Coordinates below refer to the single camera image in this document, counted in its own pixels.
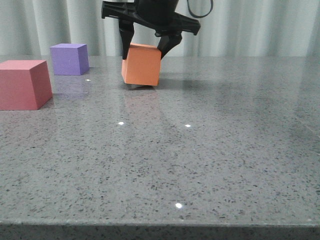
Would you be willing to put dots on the pink foam cube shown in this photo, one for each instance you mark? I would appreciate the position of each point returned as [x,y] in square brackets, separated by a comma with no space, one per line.
[24,84]

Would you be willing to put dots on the white pleated curtain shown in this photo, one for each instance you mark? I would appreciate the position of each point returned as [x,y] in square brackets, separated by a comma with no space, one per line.
[246,28]

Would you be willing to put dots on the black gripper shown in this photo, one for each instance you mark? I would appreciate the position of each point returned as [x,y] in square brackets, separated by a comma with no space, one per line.
[159,15]

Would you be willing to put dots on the purple foam cube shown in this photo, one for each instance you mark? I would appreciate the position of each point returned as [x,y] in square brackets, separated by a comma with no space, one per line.
[70,59]

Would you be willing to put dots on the orange foam cube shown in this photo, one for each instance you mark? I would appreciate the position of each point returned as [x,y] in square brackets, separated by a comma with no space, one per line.
[142,65]

